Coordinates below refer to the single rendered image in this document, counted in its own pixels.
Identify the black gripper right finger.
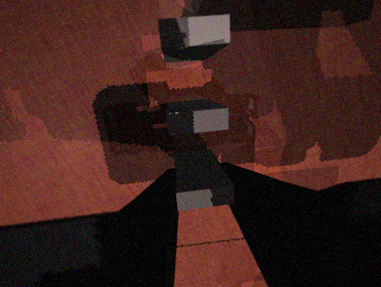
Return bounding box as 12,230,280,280
220,162,381,287

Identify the grey domino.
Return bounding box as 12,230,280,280
174,149,234,211
166,99,229,135
158,15,231,63

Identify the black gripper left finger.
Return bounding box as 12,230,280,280
0,168,179,287

